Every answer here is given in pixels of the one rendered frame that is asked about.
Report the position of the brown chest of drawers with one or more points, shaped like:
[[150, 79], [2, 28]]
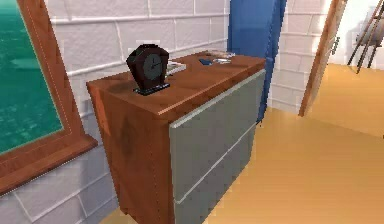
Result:
[[186, 143]]

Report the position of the wooden framed window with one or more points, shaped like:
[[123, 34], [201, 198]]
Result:
[[26, 86]]

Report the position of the grey flat remote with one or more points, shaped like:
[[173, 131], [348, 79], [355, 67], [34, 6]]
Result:
[[221, 60]]

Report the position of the clear flat dish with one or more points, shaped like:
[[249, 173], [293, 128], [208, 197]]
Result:
[[220, 53]]

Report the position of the blue curtain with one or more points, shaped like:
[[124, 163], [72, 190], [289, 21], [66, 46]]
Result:
[[253, 30]]

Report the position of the dark wooden easel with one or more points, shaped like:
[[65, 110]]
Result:
[[368, 35]]

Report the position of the blue flat card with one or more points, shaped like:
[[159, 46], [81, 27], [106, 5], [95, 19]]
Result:
[[205, 61]]

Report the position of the dark brown alarm clock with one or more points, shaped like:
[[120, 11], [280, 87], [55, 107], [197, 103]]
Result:
[[148, 66]]

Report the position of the brown room door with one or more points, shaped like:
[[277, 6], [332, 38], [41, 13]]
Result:
[[321, 56]]

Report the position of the white book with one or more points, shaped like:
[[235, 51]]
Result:
[[175, 67]]

